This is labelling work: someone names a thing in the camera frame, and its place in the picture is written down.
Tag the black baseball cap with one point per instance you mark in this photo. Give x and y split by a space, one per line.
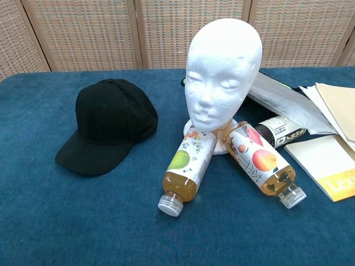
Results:
111 116

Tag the tea bottle green apple label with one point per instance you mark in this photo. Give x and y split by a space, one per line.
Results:
188 160

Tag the white yellow notebook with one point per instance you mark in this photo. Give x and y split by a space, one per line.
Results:
319 160

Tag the tea bottle peach label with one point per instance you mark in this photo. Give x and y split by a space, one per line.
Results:
258 160

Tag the blue felt table cover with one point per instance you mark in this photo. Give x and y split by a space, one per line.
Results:
83 221

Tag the translucent white plastic bag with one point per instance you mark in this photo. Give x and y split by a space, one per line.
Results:
285 102

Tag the woven wooden folding screen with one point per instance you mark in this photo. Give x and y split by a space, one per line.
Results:
83 33

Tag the white paper sheets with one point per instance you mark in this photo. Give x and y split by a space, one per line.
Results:
313 95

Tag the beige paper folder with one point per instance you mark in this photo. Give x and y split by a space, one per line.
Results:
341 105

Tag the white foam mannequin head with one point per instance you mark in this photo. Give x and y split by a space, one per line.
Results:
219 69

